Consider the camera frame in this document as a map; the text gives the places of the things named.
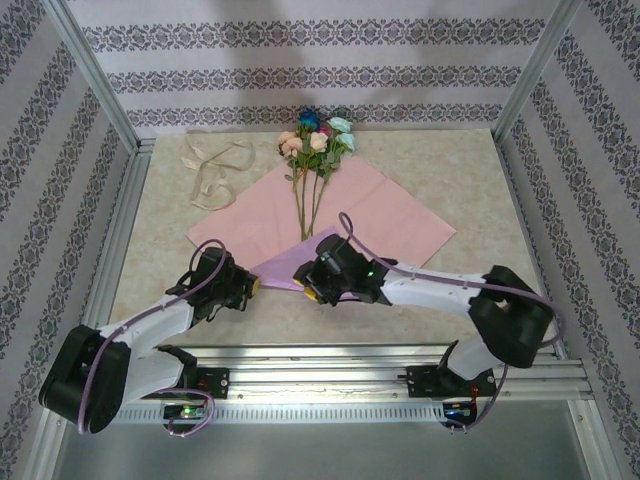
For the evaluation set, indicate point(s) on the brushed metal panel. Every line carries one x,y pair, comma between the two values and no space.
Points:
320,450

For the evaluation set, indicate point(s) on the magenta fake rose bud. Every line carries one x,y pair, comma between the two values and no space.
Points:
325,132

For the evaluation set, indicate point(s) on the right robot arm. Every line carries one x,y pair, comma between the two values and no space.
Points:
510,320

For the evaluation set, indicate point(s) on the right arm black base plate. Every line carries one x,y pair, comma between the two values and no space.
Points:
422,382

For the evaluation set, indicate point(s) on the aluminium side rail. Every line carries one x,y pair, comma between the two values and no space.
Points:
517,225
122,225

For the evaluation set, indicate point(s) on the cream printed ribbon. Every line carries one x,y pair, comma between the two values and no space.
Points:
202,202

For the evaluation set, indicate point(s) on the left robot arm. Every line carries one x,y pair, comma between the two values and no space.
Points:
80,370

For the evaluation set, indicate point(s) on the wide aluminium extrusion beam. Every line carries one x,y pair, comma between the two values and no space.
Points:
320,372

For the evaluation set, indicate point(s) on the purple and pink wrapping paper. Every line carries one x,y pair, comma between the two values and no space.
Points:
400,225

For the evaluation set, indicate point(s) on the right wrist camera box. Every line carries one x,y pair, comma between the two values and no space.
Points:
334,247

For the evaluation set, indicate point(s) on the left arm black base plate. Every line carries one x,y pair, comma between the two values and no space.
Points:
217,382

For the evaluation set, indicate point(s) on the aluminium frame post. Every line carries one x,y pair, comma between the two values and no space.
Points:
95,75
532,75

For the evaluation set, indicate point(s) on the peach fake flower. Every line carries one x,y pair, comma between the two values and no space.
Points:
290,144

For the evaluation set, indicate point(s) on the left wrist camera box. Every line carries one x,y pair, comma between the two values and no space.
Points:
212,264

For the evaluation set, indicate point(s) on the light blue fake flower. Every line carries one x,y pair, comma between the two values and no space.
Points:
342,125

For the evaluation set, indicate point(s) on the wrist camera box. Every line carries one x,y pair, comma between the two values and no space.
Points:
212,264
334,247

